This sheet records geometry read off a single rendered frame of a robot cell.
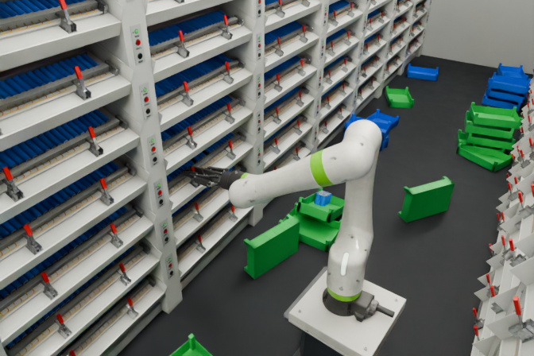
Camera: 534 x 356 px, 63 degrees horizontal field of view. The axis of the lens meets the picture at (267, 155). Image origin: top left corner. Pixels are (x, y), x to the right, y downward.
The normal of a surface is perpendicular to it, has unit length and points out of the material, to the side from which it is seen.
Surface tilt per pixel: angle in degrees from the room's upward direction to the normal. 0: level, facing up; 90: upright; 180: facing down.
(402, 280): 0
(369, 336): 3
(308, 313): 3
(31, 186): 23
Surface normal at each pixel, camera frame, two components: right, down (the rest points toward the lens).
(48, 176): 0.34, -0.68
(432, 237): 0.01, -0.85
